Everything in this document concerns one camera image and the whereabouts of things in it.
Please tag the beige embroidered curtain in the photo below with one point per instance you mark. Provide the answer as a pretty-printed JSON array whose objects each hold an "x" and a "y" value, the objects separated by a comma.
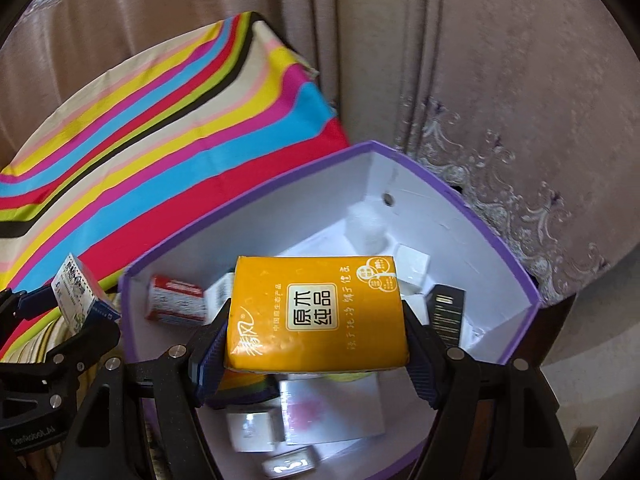
[{"x": 450, "y": 60}]

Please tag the small white box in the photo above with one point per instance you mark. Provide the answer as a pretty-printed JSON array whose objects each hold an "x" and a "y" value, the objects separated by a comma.
[
  {"x": 245, "y": 427},
  {"x": 412, "y": 262}
]

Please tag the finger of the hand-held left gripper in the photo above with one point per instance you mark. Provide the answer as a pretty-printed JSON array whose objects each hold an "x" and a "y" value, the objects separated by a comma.
[
  {"x": 90, "y": 340},
  {"x": 35, "y": 300}
]

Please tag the white medicine box pink figure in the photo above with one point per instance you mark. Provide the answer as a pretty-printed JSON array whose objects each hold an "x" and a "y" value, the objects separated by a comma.
[{"x": 330, "y": 410}]

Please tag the purple cardboard box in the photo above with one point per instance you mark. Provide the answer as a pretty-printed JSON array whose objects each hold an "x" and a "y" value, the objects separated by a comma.
[{"x": 440, "y": 220}]

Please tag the orange tissue pack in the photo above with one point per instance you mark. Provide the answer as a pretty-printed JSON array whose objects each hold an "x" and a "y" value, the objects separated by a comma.
[{"x": 315, "y": 315}]

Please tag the red and white box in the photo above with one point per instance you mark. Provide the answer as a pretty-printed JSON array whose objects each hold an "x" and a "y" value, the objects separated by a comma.
[{"x": 175, "y": 302}]

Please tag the green round sponge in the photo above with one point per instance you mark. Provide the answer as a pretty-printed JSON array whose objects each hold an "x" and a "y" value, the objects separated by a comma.
[{"x": 357, "y": 376}]

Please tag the white box dark print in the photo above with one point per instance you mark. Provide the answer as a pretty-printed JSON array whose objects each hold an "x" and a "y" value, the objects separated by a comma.
[{"x": 80, "y": 290}]

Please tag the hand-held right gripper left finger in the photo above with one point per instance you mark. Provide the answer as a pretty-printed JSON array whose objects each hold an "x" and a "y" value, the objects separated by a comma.
[{"x": 212, "y": 360}]

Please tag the colourful striped blanket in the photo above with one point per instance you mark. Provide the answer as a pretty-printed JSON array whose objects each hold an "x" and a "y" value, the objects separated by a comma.
[{"x": 150, "y": 135}]

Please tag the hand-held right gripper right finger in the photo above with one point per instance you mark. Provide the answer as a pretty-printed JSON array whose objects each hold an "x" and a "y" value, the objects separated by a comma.
[{"x": 425, "y": 360}]

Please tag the beige striped cushion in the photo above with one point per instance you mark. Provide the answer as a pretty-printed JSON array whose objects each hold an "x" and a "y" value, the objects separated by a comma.
[{"x": 42, "y": 335}]

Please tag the white cube box red logo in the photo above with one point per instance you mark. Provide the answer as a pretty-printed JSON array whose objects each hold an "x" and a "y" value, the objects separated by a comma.
[{"x": 217, "y": 295}]

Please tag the large white box black text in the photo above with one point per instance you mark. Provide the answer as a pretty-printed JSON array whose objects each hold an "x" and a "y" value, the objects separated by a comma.
[{"x": 315, "y": 250}]

